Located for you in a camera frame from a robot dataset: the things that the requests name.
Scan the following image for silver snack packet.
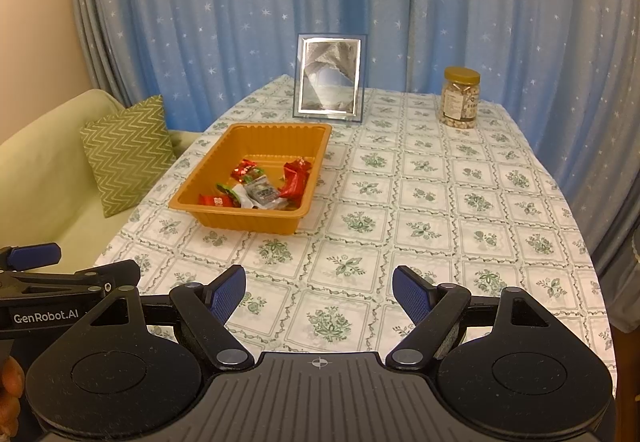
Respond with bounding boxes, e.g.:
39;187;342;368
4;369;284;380
247;184;281;210

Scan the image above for large red twist-wrapped snack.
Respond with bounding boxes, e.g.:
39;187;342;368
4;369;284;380
277;159;313;200

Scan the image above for green and white snack packet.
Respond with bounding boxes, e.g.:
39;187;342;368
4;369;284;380
216;182;253;210

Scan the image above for person's left hand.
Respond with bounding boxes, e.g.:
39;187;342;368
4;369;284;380
0;356;25;399

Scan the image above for green zigzag cushion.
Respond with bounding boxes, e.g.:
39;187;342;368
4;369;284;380
80;95;177;219

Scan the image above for light green sofa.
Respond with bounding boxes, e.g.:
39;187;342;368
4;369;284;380
0;89;206;273

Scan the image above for red square snack packet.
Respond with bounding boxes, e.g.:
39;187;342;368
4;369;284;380
198;194;240;208

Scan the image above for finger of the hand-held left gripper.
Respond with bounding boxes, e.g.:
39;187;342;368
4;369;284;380
0;261;142;307
0;243;62;273

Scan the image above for red foil candy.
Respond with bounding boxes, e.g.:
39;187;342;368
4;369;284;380
231;161;258;183

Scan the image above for orange plastic tray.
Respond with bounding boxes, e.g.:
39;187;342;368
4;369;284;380
168;123;333;236

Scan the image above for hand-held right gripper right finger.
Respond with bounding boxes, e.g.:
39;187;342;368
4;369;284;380
386;266;566;370

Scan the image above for silver picture frame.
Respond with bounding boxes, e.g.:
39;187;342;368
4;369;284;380
292;33;368;123

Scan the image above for clear jar with gold lid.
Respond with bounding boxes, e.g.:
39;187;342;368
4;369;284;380
440;66;482;129

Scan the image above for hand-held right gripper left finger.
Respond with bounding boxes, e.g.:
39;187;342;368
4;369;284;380
75;266;253;371

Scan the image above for floral white tablecloth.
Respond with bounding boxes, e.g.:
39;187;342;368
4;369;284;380
92;74;616;375

